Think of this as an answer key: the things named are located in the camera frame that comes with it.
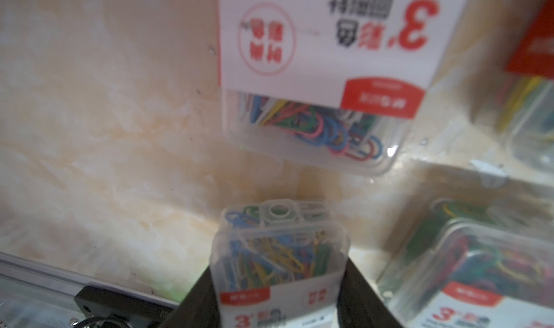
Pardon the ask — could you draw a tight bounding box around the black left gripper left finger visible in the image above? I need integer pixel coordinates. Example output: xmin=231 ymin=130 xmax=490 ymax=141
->
xmin=159 ymin=267 xmax=221 ymax=328

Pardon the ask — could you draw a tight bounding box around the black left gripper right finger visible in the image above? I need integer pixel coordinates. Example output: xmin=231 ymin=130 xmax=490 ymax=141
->
xmin=337 ymin=259 xmax=403 ymax=328

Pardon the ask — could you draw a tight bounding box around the paper clip box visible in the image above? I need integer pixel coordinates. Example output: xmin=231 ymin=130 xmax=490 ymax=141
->
xmin=377 ymin=198 xmax=553 ymax=327
xmin=218 ymin=0 xmax=468 ymax=177
xmin=209 ymin=199 xmax=351 ymax=327
xmin=470 ymin=0 xmax=553 ymax=172

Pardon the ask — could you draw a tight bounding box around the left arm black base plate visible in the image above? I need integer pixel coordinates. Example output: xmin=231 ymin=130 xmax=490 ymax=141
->
xmin=74 ymin=286 xmax=175 ymax=328

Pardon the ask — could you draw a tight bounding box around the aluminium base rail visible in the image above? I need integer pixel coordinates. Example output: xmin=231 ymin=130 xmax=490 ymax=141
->
xmin=1 ymin=253 xmax=178 ymax=327

